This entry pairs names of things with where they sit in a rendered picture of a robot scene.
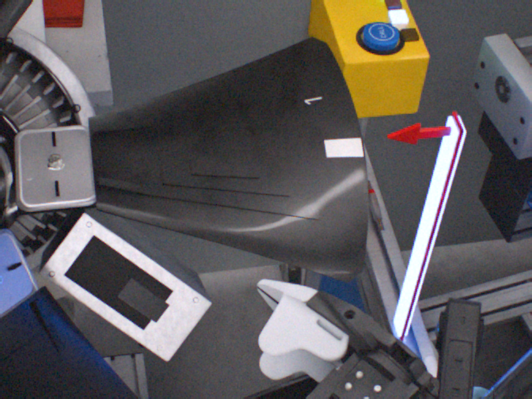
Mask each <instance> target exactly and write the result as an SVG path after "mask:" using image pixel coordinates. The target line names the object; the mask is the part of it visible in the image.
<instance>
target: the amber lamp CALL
mask: <svg viewBox="0 0 532 399"><path fill-rule="evenodd" d="M400 33H401V37H402V39H403V41H404V42H405V43H406V42H416V41H419V39H420V38H419V36H418V33H417V31H416V28H401V31H400Z"/></svg>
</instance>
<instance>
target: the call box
mask: <svg viewBox="0 0 532 399"><path fill-rule="evenodd" d="M401 4H402V9H399V10H404V11H405V14H406V16H407V18H408V21H407V22H406V23H396V24H394V23H393V22H392V20H391V17H390V11H392V10H388V9H387V8H386V4H385V1H384V0H312V2H311V9H310V23H309V30H308V33H309V35H310V37H311V36H313V37H315V38H317V39H319V40H322V41H324V42H325V43H327V44H328V46H329V47H330V49H331V50H332V53H333V54H334V56H335V58H336V61H337V62H338V64H339V66H340V70H341V72H342V74H343V76H344V79H345V81H346V84H347V86H348V90H350V92H351V97H352V100H353V102H354V106H355V110H356V113H357V116H358V119H359V118H368V117H378V116H387V115H396V114H405V113H414V112H416V111H417V109H418V105H419V102H420V95H421V92H422V89H423V83H424V78H425V74H426V71H427V67H428V61H429V54H428V51H427V49H426V47H425V45H424V42H423V40H422V38H421V35H420V33H419V29H418V28H417V26H416V22H415V21H414V18H413V16H412V13H411V11H409V8H408V6H407V3H406V1H405V0H401ZM374 22H385V23H391V24H392V26H393V27H394V28H396V30H397V31H398V33H399V38H398V42H397V46H396V47H395V48H393V49H391V50H387V51H380V50H375V49H373V48H370V47H368V46H367V45H366V44H365V43H364V42H363V30H364V29H365V27H366V25H368V24H371V23H374ZM409 28H416V31H417V33H418V36H419V38H420V39H419V41H416V42H406V43H405V42H404V41H403V39H402V37H401V33H400V31H401V29H409Z"/></svg>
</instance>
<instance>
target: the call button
mask: <svg viewBox="0 0 532 399"><path fill-rule="evenodd" d="M398 38H399V33H398V31H397V30H396V28H394V27H393V26H392V24H391V23H385V22H374V23H371V24H368V25H366V27H365V29H364V30H363V42H364V43H365V45H367V46H368V47H369V48H373V49H375V50H380V51H387V50H391V49H393V48H395V47H396V46H397V42H398Z"/></svg>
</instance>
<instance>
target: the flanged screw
mask: <svg viewBox="0 0 532 399"><path fill-rule="evenodd" d="M47 161H48V163H47V167H48V168H49V169H50V170H52V171H59V170H61V169H62V168H63V167H64V162H63V160H62V157H61V155H59V154H52V155H51V156H50V157H49V158H48V159H47Z"/></svg>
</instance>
